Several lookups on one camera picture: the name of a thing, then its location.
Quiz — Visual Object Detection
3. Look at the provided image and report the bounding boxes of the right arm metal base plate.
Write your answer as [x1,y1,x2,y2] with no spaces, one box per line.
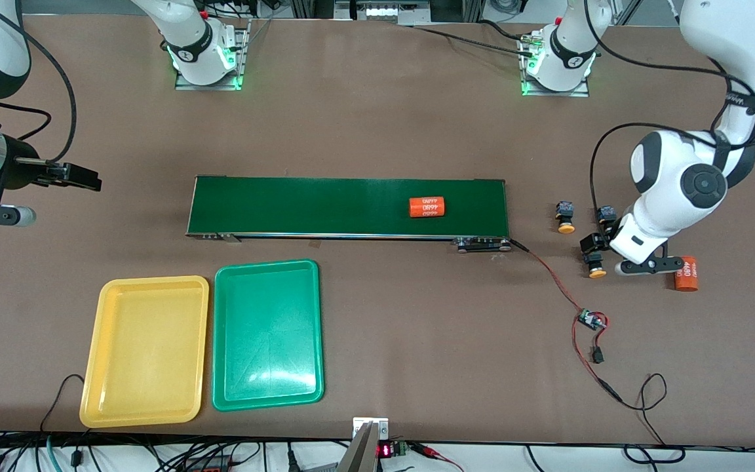
[174,26,250,91]

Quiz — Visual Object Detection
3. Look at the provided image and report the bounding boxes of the red clip leads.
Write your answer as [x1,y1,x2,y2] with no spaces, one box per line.
[410,442,463,472]

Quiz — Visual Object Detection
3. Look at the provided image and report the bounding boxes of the green plastic tray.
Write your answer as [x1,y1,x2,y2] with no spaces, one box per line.
[212,260,324,412]

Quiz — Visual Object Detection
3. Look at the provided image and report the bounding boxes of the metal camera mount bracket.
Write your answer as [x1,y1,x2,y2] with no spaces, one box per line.
[337,417,390,472]

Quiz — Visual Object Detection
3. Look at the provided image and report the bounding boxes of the black base cable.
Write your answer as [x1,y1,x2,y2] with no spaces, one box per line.
[410,20,535,56]

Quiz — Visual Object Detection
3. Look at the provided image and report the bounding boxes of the green conveyor belt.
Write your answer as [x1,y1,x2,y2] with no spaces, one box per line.
[185,176,511,253]

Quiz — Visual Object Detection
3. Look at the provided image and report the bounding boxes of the grey metal rack frame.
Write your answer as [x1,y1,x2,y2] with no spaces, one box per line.
[335,0,432,22]

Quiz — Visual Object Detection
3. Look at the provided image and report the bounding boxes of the thin black power cable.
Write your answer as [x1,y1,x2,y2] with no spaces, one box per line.
[617,372,686,463]

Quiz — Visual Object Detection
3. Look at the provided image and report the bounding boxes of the red and black wire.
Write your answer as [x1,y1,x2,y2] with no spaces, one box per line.
[509,239,624,404]

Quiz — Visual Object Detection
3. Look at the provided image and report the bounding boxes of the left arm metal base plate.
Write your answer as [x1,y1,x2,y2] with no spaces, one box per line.
[520,36,591,98]

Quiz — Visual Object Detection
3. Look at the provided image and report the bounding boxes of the black looping cable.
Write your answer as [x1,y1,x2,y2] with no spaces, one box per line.
[40,374,87,433]

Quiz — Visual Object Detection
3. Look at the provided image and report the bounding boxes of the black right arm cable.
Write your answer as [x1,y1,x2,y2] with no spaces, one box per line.
[0,0,78,165]

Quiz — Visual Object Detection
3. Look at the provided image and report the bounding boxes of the orange cylinder battery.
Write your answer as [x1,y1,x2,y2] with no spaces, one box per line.
[674,256,700,292]
[408,197,448,219]

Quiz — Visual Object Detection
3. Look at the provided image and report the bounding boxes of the yellow plastic tray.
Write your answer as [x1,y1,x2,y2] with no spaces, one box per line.
[79,275,210,428]

